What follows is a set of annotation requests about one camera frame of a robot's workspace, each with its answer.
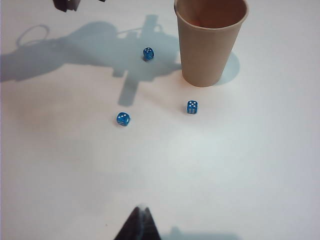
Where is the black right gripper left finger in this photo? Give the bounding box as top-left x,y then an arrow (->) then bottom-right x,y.
112,204 -> 146,240

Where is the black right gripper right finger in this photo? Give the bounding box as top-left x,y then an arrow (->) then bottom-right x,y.
142,204 -> 161,240

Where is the brown paper cup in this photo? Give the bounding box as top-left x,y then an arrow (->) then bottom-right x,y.
174,0 -> 250,88

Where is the blue die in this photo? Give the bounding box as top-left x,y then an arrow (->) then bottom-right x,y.
186,100 -> 200,115
115,111 -> 131,127
142,46 -> 155,62

